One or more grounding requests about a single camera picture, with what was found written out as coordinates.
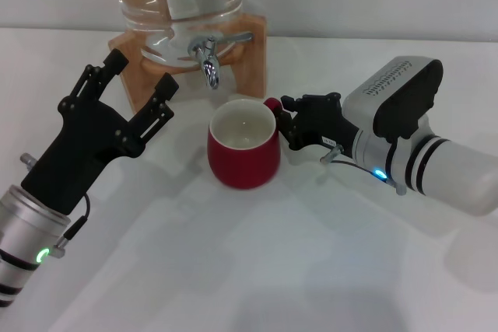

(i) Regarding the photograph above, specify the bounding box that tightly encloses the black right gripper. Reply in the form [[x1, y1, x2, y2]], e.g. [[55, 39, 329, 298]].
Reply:
[[276, 92, 359, 156]]

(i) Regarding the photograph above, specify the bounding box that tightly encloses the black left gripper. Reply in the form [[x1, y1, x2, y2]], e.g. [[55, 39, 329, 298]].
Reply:
[[20, 48, 181, 217]]

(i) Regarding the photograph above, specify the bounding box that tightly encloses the red ceramic cup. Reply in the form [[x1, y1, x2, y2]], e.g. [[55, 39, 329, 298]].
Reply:
[[205, 96, 283, 191]]

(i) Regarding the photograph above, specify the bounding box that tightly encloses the chrome dispenser faucet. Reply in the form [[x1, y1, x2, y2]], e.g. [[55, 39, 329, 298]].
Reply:
[[188, 31, 254, 91]]

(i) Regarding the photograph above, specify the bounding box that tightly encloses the wooden dispenser stand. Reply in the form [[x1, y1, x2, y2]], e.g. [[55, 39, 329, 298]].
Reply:
[[107, 12, 270, 114]]

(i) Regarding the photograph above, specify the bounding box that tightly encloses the glass water dispenser jar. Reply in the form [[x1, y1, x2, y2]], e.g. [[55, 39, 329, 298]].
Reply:
[[107, 0, 244, 68]]

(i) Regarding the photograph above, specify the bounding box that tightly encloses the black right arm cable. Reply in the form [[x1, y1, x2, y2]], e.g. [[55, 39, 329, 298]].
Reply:
[[319, 144, 408, 197]]

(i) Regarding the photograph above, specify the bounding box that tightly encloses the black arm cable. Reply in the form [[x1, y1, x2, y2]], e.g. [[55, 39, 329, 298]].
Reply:
[[319, 144, 408, 197], [53, 194, 92, 260]]

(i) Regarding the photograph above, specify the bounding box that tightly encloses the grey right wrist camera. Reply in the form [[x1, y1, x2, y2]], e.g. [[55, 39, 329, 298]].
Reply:
[[344, 56, 445, 143]]

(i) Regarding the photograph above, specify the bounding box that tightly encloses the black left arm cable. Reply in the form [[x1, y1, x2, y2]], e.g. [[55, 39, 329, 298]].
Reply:
[[53, 194, 92, 260]]

